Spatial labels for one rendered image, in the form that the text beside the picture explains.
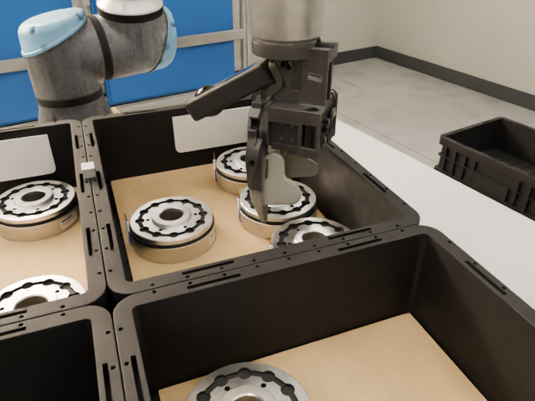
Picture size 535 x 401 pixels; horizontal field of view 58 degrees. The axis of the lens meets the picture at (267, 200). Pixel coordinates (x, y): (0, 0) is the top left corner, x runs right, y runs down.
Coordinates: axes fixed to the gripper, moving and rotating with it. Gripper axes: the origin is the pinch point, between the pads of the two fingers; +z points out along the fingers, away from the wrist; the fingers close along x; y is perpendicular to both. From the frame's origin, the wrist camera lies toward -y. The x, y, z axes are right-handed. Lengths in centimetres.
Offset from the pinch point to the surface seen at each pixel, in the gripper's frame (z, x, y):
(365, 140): 17, 61, 1
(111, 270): -5.6, -23.6, -4.6
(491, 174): 33, 85, 33
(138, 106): 57, 148, -131
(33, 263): 4.3, -16.9, -23.0
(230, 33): 27, 190, -97
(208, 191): 4.4, 5.7, -11.7
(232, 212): 4.4, 2.0, -6.0
